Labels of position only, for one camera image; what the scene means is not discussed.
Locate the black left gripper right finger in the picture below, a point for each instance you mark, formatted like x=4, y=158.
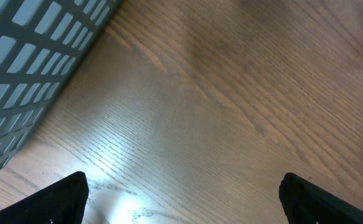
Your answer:
x=304, y=202

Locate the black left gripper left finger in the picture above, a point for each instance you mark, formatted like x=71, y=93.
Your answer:
x=62, y=202

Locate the grey plastic mesh basket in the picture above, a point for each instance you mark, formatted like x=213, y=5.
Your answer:
x=41, y=44

